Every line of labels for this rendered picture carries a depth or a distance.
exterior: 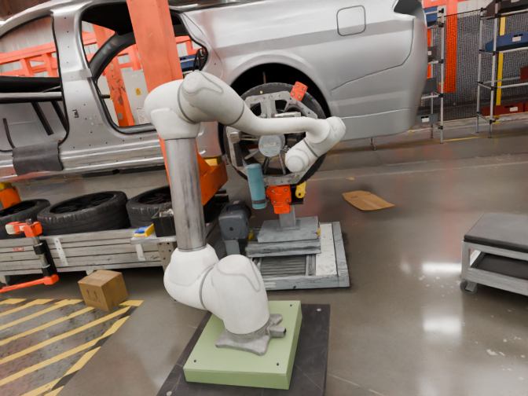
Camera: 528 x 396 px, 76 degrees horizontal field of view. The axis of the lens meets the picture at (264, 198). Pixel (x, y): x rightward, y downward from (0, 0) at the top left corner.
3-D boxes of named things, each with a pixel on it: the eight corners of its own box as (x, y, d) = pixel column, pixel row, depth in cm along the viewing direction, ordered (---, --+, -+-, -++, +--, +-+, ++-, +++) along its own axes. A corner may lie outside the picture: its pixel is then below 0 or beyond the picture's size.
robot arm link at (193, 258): (203, 320, 109) (158, 307, 121) (233, 299, 122) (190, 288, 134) (174, 74, 96) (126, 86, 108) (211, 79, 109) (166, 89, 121)
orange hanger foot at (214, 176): (229, 180, 265) (221, 137, 255) (208, 201, 216) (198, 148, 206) (208, 182, 268) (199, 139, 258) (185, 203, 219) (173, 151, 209)
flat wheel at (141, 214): (218, 202, 300) (212, 177, 293) (218, 228, 237) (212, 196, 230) (142, 215, 293) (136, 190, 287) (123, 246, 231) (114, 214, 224)
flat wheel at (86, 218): (32, 254, 242) (20, 224, 235) (61, 225, 304) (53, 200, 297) (127, 233, 255) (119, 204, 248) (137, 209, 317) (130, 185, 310)
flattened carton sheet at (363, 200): (367, 191, 353) (367, 188, 352) (395, 206, 301) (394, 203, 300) (340, 197, 349) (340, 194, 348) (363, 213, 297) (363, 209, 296)
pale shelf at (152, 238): (211, 227, 198) (210, 222, 197) (202, 240, 182) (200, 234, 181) (144, 232, 206) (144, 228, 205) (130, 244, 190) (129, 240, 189)
